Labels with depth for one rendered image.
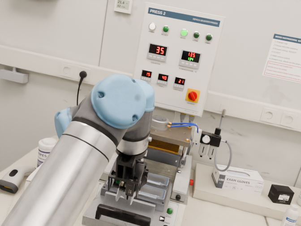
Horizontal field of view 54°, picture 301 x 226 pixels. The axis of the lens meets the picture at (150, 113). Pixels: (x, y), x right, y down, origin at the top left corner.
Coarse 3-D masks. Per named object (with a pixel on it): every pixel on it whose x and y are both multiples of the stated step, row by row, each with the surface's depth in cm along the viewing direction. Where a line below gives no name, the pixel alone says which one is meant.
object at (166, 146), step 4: (152, 140) 118; (156, 140) 119; (148, 144) 113; (152, 144) 114; (156, 144) 115; (160, 144) 116; (164, 144) 116; (168, 144) 117; (172, 144) 118; (156, 148) 112; (160, 148) 112; (164, 148) 113; (168, 148) 113; (172, 148) 114; (176, 148) 115; (172, 152) 112; (176, 152) 111
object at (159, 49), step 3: (153, 45) 123; (153, 48) 123; (156, 48) 123; (159, 48) 123; (162, 48) 123; (153, 51) 124; (156, 51) 124; (159, 51) 123; (162, 51) 123; (162, 54) 123
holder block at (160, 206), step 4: (104, 184) 93; (148, 184) 98; (152, 184) 99; (168, 184) 101; (104, 188) 91; (112, 188) 92; (160, 188) 97; (164, 188) 98; (168, 188) 98; (104, 192) 91; (112, 192) 91; (116, 192) 91; (140, 196) 91; (140, 200) 90; (144, 200) 90; (148, 200) 89; (152, 200) 90; (156, 200) 90; (164, 200) 91; (156, 204) 89; (160, 204) 89; (164, 204) 89; (156, 208) 90; (160, 208) 89
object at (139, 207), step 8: (168, 192) 101; (96, 200) 89; (104, 200) 87; (112, 200) 87; (120, 200) 86; (128, 200) 86; (136, 200) 86; (168, 200) 96; (88, 208) 85; (96, 208) 85; (120, 208) 87; (128, 208) 86; (136, 208) 86; (144, 208) 85; (152, 208) 85; (88, 216) 81; (104, 216) 83; (152, 216) 86; (88, 224) 82; (96, 224) 81; (104, 224) 81; (112, 224) 80; (120, 224) 81; (128, 224) 81; (152, 224) 83; (160, 224) 84
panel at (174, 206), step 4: (100, 184) 107; (100, 188) 107; (96, 192) 107; (168, 204) 104; (172, 204) 104; (176, 204) 104; (172, 208) 103; (176, 208) 104; (172, 212) 103; (176, 212) 103; (168, 216) 103; (172, 216) 103; (176, 216) 103; (168, 220) 103; (172, 220) 103; (164, 224) 103; (168, 224) 103; (172, 224) 103
